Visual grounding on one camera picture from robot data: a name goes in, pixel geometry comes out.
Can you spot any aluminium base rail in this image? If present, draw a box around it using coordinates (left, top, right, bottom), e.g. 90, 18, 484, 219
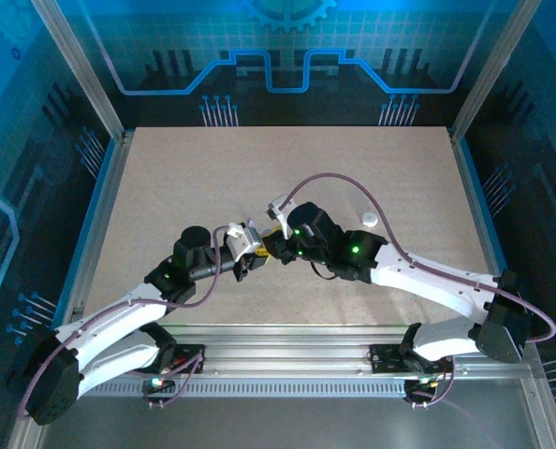
38, 322, 541, 381

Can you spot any aluminium table side rail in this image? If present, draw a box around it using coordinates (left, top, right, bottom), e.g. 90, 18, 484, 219
55, 129, 137, 328
448, 128, 532, 340

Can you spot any grey slotted cable duct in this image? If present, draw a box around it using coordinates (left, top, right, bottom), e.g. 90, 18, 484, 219
79, 379, 408, 398

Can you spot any aluminium frame post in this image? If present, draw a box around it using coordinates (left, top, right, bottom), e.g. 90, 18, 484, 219
28, 0, 129, 141
449, 0, 544, 141

